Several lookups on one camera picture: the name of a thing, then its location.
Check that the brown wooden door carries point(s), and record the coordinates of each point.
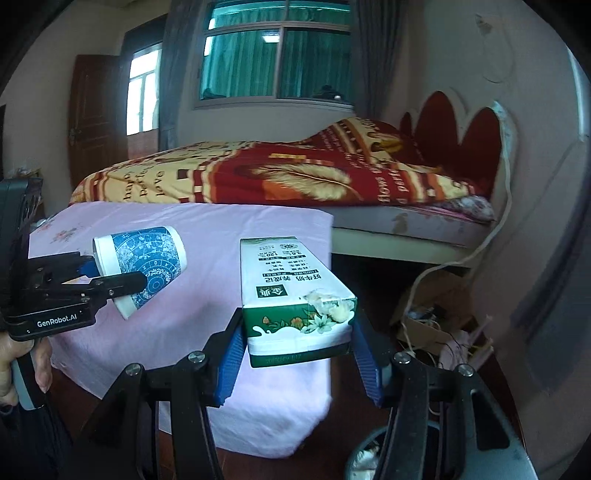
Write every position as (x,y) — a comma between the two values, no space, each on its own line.
(96,123)

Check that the black trash bucket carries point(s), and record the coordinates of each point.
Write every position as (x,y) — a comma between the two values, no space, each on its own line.
(363,463)

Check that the white mattress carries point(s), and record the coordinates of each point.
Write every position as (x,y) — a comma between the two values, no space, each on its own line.
(464,223)

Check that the window with green curtain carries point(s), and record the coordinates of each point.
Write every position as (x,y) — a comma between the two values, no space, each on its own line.
(280,50)

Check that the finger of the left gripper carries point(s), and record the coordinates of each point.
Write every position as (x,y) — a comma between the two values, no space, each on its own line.
(86,271)
(116,286)

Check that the grey curtain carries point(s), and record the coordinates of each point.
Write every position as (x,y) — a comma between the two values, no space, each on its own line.
(180,26)

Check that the red heart headboard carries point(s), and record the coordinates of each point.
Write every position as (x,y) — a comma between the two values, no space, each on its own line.
(466,146)

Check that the cardboard box on floor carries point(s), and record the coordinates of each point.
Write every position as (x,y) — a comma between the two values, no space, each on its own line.
(441,307)

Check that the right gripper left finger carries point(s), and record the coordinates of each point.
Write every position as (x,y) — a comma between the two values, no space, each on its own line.
(120,439)

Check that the green white milk carton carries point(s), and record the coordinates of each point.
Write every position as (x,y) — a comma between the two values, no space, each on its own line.
(294,308)

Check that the red yellow patterned quilt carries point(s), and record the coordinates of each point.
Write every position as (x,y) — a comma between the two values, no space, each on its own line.
(353,162)

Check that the left hand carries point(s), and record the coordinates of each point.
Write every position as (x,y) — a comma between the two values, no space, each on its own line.
(10,351)

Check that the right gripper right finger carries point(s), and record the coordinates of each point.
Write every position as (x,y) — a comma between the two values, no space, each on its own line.
(444,424)

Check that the blue paper cup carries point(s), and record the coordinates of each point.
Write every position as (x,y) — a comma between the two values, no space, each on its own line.
(157,252)

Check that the pink floral bed sheet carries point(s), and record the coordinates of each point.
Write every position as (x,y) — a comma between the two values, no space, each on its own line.
(271,410)

